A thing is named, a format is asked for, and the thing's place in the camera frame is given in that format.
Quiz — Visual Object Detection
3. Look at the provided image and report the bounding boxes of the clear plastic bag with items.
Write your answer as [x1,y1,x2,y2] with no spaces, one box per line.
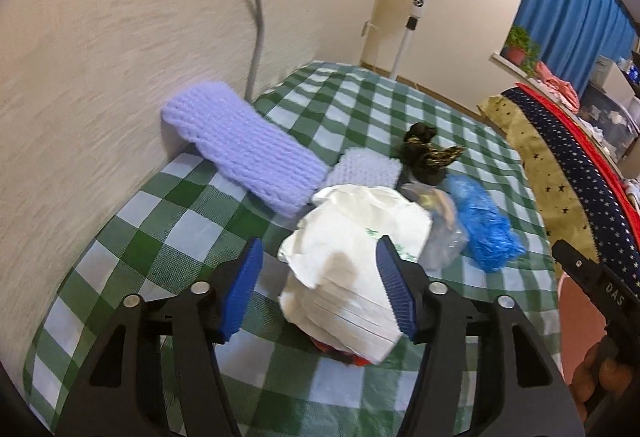
[400,183,469,271]

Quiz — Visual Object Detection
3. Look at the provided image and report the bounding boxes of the green checkered bed sheet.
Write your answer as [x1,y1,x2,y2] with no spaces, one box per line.
[24,61,560,436]

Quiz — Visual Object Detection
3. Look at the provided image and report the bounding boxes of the lavender knitted cloth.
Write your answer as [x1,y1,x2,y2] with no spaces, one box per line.
[162,82,329,217]

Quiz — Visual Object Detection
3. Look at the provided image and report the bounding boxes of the white knitted cloth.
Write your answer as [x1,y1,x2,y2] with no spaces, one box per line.
[322,147,402,188]

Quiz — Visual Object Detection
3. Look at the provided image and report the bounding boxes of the red blanket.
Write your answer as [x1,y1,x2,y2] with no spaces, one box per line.
[516,83,639,240]

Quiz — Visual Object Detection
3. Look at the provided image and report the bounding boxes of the white storage boxes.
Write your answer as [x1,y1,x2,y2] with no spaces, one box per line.
[578,56,639,162]

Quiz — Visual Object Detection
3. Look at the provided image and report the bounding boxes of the black and gold scrunchie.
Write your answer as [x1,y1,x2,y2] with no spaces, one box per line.
[398,123,464,186]

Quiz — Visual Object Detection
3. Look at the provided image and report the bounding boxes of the person's right hand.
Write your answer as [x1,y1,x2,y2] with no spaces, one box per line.
[570,339,634,423]

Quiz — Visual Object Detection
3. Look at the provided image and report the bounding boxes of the pink clothes pile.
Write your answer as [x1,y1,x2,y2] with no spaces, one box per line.
[535,61,580,114]

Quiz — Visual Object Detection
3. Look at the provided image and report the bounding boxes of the white paper trash wad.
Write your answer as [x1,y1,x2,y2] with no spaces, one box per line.
[278,185,432,365]

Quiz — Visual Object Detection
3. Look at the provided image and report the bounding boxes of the blue curtain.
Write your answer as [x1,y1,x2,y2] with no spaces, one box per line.
[513,0,637,93]

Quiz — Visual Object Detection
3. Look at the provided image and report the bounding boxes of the navy star-print blanket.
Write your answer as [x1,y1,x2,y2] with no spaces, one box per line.
[500,86,639,294]

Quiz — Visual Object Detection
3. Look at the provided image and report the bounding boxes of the yellow star-print blanket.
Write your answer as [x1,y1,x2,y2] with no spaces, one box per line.
[480,95,600,263]

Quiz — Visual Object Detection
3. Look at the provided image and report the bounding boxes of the grey wall cable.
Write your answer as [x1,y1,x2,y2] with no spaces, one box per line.
[243,0,274,103]

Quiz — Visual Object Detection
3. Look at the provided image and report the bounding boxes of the blue plastic bag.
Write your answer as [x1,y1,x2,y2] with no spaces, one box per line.
[444,175,526,272]

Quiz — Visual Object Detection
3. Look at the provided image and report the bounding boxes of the orange plastic bag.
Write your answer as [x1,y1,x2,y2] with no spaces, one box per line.
[310,339,371,367]

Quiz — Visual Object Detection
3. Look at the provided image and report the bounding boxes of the potted plant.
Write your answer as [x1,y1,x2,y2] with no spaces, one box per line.
[502,26,540,78]

